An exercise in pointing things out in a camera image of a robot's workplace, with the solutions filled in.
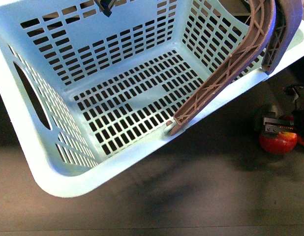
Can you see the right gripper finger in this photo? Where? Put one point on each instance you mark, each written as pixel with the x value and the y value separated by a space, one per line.
pixel 272 125

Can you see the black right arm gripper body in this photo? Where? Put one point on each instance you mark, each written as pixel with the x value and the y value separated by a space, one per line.
pixel 297 92

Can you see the red apple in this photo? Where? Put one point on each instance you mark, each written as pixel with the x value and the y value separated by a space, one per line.
pixel 283 143

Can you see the brown basket handle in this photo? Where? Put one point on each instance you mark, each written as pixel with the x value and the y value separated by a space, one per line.
pixel 273 24

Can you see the light blue plastic basket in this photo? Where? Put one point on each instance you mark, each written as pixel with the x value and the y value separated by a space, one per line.
pixel 90 95

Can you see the green avocado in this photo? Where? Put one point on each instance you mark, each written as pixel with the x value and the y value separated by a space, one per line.
pixel 266 110

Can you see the red orange mango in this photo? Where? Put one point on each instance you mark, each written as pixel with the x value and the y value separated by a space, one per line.
pixel 300 140

